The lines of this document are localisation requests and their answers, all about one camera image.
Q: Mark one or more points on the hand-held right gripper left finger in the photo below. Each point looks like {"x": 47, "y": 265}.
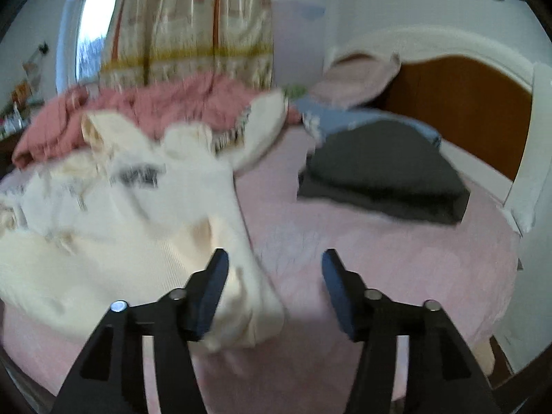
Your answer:
{"x": 213, "y": 284}

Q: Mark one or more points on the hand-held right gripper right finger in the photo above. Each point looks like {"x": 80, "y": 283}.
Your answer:
{"x": 338, "y": 293}

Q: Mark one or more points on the cream printed hoodie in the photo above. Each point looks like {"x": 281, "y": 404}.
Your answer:
{"x": 129, "y": 224}

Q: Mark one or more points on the dark grey folded clothes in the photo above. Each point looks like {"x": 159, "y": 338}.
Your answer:
{"x": 379, "y": 168}

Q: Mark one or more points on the bed with pink sheet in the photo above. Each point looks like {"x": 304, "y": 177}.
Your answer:
{"x": 388, "y": 258}

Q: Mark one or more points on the blue flower print pillow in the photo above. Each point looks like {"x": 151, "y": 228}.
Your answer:
{"x": 340, "y": 116}

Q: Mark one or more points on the pink quilt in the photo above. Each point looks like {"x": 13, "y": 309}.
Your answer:
{"x": 172, "y": 103}

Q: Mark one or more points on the green patterned cloth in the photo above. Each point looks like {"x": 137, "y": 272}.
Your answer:
{"x": 295, "y": 91}

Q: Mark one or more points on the beige pillow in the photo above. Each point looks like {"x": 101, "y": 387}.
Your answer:
{"x": 353, "y": 80}

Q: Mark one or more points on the white and wooden headboard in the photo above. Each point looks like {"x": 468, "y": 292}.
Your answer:
{"x": 457, "y": 99}

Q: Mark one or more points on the tree print curtain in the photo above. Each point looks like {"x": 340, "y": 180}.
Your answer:
{"x": 185, "y": 21}

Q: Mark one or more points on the clutter of small desk things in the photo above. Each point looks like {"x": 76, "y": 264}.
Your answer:
{"x": 17, "y": 95}

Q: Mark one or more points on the white framed window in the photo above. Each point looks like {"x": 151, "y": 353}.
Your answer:
{"x": 92, "y": 17}

